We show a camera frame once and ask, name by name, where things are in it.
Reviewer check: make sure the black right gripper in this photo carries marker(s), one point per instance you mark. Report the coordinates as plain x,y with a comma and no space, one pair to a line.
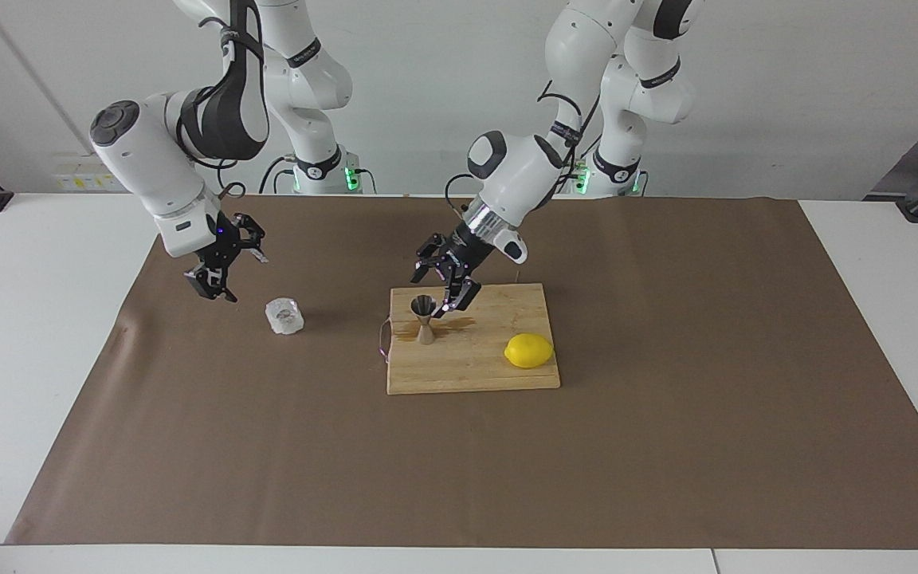
224,243

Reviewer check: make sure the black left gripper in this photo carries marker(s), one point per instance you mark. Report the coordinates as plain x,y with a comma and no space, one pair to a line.
471,249

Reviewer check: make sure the steel double jigger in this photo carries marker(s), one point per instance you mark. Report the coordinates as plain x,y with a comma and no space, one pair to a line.
425,331

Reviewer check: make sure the clear faceted glass cup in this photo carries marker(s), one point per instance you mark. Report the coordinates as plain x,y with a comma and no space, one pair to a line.
284,316

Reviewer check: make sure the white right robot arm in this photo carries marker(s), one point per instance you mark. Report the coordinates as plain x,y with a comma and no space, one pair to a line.
140,159

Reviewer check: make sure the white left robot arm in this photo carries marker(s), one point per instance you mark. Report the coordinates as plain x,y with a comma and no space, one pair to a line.
519,175

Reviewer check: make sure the wooden cutting board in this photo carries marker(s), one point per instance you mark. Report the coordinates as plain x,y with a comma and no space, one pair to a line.
475,371

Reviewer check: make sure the yellow lemon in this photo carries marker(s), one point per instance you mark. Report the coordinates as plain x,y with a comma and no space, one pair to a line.
529,351

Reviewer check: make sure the brown paper table mat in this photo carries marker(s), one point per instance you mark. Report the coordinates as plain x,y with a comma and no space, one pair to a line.
268,446

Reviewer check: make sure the white wall socket panel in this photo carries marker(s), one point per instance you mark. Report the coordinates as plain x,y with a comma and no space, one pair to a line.
88,179

